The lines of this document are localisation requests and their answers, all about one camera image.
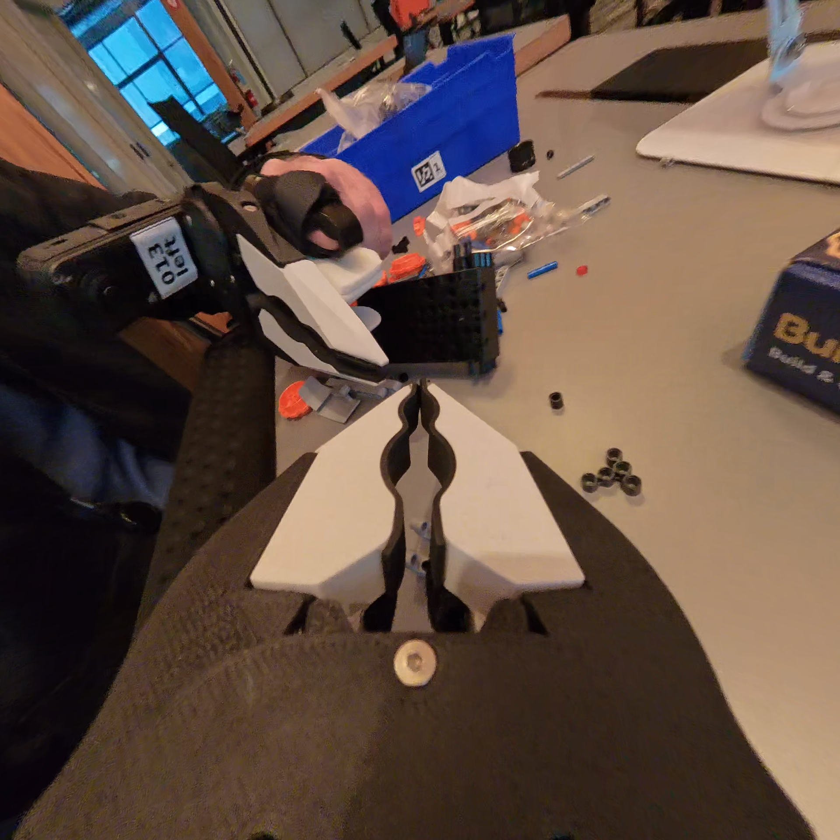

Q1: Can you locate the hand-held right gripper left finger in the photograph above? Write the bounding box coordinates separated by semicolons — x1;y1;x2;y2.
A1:
248;385;422;601

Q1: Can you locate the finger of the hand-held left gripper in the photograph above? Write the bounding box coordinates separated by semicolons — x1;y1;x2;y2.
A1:
236;233;391;370
257;308;389;386

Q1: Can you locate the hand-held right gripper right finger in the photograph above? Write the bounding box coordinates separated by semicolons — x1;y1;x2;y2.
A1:
420;379;586;601

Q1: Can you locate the black perforated building block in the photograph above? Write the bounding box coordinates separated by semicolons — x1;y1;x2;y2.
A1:
357;266;501;382

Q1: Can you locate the person's left forearm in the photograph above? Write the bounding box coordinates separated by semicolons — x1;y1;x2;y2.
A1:
0;157;204;395

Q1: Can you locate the person's left hand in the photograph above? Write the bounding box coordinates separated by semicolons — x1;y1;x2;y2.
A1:
259;155;396;259

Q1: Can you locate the pale grey pin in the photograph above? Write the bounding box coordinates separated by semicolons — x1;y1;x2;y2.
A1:
406;520;435;580

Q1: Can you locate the cluster of black rings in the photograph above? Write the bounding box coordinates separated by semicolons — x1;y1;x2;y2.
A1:
580;448;643;497

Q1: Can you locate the clear bag of parts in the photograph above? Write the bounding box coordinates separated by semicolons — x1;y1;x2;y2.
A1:
315;82;435;151

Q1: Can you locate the torn clear plastic bag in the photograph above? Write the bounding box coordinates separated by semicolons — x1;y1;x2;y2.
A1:
425;171;611;271

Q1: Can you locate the blue plastic bin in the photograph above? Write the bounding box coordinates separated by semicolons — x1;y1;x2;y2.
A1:
298;33;521;225

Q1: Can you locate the blue robot kit box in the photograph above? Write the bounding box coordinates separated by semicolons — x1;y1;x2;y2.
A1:
743;228;840;416

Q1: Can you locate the white stand base board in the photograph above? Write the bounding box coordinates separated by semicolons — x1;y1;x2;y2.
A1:
635;39;840;186

